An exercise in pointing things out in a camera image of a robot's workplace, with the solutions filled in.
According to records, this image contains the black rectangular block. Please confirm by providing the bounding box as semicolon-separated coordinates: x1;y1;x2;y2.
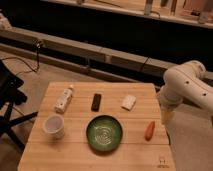
91;94;101;111

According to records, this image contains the white plastic cup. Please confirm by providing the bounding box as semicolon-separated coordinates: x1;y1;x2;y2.
42;114;64;139

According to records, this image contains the black floor cable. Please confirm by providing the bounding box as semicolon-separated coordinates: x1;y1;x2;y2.
0;39;45;76

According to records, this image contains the white sponge block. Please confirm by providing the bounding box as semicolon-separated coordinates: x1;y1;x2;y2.
121;95;136;110

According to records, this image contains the orange carrot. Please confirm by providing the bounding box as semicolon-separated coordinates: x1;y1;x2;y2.
145;121;155;141

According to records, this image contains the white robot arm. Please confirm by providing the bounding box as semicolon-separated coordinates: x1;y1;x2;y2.
157;60;213;124

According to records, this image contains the white plastic bottle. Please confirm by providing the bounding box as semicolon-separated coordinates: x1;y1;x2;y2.
54;85;74;114

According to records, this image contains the black office chair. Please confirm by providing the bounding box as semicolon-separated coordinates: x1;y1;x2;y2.
0;60;37;150

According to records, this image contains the green ceramic bowl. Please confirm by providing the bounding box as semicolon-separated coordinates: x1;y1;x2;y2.
86;115;123;152

